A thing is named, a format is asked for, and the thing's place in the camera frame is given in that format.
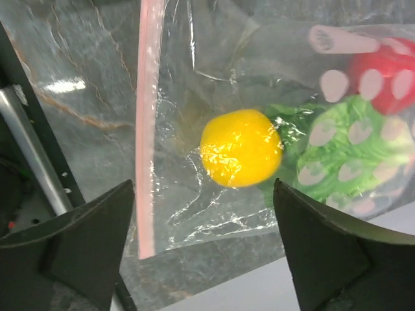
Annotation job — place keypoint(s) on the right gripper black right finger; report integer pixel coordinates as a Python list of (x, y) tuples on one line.
[(339, 262)]

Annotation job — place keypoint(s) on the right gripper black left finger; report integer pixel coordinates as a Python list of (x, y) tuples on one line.
[(80, 249)]

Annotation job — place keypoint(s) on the green plastic lettuce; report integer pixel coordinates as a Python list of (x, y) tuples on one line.
[(346, 155)]

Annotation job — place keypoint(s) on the yellow lemon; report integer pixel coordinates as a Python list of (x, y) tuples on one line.
[(241, 148)]

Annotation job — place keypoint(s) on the red tomato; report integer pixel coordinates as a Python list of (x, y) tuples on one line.
[(385, 77)]

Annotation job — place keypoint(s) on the clear dotted zip top bag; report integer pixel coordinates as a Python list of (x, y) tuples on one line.
[(127, 87)]

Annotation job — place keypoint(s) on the silver white clothes rack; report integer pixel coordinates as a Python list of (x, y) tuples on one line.
[(33, 151)]

